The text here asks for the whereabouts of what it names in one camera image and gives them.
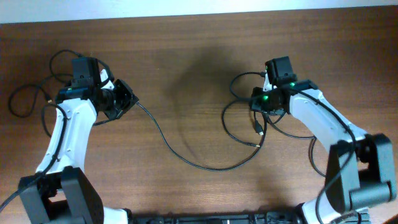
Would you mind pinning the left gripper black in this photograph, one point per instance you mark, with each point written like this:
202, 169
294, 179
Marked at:
128, 99

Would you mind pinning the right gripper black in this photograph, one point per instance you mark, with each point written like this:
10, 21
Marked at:
255, 104

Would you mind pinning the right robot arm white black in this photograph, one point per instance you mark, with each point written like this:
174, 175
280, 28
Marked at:
360, 172

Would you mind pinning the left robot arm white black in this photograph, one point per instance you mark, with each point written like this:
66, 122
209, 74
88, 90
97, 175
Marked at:
59, 191

